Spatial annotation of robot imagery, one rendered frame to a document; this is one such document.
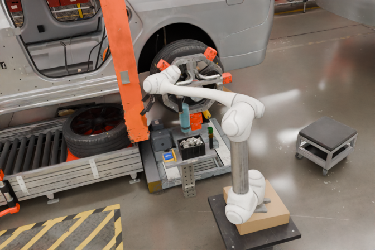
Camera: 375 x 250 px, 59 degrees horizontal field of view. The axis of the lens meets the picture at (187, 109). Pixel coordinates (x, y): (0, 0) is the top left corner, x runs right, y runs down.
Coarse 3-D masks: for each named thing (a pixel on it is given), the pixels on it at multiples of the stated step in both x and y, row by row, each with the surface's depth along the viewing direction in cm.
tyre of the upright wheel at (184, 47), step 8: (184, 40) 290; (192, 40) 292; (168, 48) 286; (176, 48) 279; (184, 48) 275; (192, 48) 276; (200, 48) 279; (160, 56) 285; (168, 56) 275; (176, 56) 276; (216, 56) 286; (152, 64) 294; (152, 72) 289; (160, 72) 279; (224, 72) 298; (216, 88) 302; (160, 96) 291; (176, 112) 304
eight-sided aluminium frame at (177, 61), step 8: (184, 56) 274; (192, 56) 275; (200, 56) 272; (176, 64) 270; (208, 64) 278; (216, 64) 285; (168, 104) 287; (176, 104) 296; (200, 104) 304; (208, 104) 299; (192, 112) 298
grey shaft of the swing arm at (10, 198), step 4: (4, 180) 273; (0, 184) 269; (4, 184) 272; (8, 184) 276; (0, 188) 270; (4, 188) 271; (8, 188) 277; (4, 192) 273; (8, 192) 276; (12, 192) 281; (4, 196) 281; (8, 196) 277; (12, 196) 283; (16, 196) 284; (8, 200) 279; (12, 200) 280; (16, 200) 286; (8, 204) 280; (12, 204) 281
